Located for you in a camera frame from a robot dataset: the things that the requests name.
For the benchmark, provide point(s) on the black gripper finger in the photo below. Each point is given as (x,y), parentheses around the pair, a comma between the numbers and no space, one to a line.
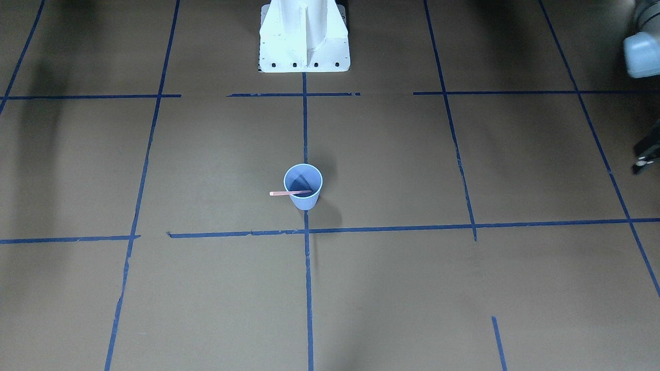
(647,150)

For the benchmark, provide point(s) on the blue ribbed plastic cup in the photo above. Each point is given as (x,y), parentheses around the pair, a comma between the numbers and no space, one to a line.
(308,181)

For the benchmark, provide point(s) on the pink chopstick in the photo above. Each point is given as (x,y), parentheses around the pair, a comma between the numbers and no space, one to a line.
(290,193)

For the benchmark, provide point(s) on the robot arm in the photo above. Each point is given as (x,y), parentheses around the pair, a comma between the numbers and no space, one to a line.
(641,54)

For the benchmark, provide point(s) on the white mounting pillar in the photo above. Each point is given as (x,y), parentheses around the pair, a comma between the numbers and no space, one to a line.
(304,37)

